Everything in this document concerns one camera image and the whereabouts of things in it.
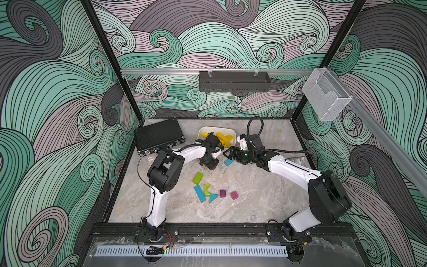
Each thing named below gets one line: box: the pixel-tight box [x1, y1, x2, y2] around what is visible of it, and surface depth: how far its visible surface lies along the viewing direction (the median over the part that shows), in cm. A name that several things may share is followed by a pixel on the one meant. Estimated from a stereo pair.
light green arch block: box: [204, 184, 211, 197], surface depth 86 cm
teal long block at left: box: [194, 185, 207, 204], surface depth 87 cm
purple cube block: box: [219, 189, 227, 198], surface depth 85 cm
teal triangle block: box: [209, 193, 219, 204], surface depth 85 cm
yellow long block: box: [212, 132, 233, 148], surface depth 108 cm
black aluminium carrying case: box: [134, 117, 186, 157], surface depth 106 cm
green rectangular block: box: [193, 172, 204, 186], surface depth 92 cm
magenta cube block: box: [230, 191, 239, 201], surface depth 85 cm
